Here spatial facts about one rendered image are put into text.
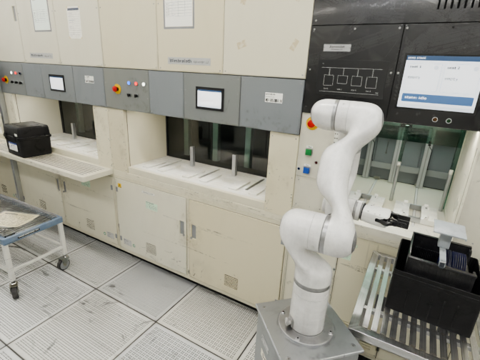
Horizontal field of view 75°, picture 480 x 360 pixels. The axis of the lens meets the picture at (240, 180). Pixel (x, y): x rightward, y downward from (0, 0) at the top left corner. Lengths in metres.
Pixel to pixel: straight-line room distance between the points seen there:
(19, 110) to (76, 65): 1.12
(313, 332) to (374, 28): 1.24
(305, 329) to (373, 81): 1.08
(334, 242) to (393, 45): 0.95
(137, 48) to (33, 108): 1.78
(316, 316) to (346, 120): 0.64
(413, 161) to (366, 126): 1.52
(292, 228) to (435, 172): 1.70
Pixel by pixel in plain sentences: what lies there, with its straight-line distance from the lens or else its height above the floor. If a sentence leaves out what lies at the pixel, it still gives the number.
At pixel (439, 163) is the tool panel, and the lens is 2.54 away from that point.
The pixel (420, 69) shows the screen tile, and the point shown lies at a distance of 1.58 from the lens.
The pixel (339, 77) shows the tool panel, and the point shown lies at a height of 1.58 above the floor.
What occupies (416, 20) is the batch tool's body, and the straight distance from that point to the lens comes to 1.60.
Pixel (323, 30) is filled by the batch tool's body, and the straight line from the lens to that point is 1.66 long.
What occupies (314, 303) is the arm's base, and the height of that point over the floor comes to 0.91.
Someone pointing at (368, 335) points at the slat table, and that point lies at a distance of 1.27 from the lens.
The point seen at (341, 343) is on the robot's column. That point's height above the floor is 0.76.
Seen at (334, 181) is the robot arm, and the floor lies 1.29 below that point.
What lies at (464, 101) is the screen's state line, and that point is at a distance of 1.58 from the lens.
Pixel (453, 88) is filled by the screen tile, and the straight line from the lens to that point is 1.58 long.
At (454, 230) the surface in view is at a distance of 1.37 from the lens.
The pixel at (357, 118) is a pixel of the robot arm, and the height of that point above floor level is 1.47.
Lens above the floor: 1.59
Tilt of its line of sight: 19 degrees down
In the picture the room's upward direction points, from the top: 3 degrees clockwise
